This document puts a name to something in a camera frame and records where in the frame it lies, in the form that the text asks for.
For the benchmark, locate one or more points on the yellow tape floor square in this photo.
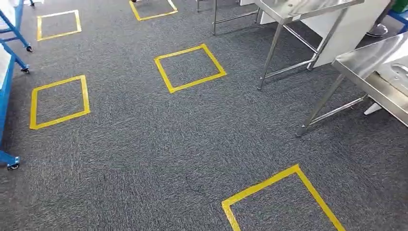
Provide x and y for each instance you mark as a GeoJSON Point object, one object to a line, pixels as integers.
{"type": "Point", "coordinates": [39, 27]}
{"type": "Point", "coordinates": [165, 70]}
{"type": "Point", "coordinates": [33, 108]}
{"type": "Point", "coordinates": [264, 185]}

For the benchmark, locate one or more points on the bare steel table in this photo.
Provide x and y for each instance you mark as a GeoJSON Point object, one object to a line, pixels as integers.
{"type": "Point", "coordinates": [215, 16]}
{"type": "Point", "coordinates": [299, 9]}

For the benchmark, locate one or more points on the white cabinet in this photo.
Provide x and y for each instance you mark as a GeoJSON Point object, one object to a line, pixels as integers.
{"type": "Point", "coordinates": [347, 35]}

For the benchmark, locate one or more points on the steel table holding tray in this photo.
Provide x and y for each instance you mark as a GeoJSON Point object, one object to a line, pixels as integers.
{"type": "Point", "coordinates": [366, 67]}

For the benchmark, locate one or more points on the round metal chair base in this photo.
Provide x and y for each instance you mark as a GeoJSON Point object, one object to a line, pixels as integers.
{"type": "Point", "coordinates": [377, 31]}

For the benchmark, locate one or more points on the grey moulded parts tray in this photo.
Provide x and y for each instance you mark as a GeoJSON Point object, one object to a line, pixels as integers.
{"type": "Point", "coordinates": [396, 76]}

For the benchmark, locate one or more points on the green crate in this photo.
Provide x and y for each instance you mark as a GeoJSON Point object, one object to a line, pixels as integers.
{"type": "Point", "coordinates": [401, 4]}

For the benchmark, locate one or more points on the blue wheeled cart frame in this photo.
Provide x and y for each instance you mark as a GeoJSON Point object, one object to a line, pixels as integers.
{"type": "Point", "coordinates": [4, 105]}
{"type": "Point", "coordinates": [14, 27]}

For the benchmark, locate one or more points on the blue metal frame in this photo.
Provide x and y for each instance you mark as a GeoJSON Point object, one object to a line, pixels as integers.
{"type": "Point", "coordinates": [398, 17]}

